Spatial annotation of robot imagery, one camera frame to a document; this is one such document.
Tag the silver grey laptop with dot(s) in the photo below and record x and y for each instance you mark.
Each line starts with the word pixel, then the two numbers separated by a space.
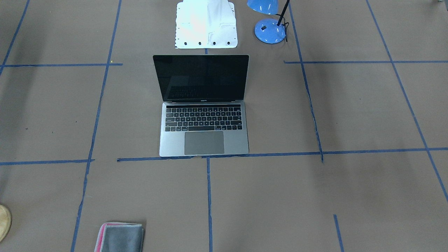
pixel 203 110

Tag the blue desk lamp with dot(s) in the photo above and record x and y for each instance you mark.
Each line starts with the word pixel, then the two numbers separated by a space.
pixel 269 31

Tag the grey pink folded cloth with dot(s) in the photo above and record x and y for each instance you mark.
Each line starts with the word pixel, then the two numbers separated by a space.
pixel 120 237

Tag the wooden mug tree stand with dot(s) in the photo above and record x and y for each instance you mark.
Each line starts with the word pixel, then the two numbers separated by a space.
pixel 5 221

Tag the white camera pillar base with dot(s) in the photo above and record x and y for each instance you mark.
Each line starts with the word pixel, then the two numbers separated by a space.
pixel 205 24

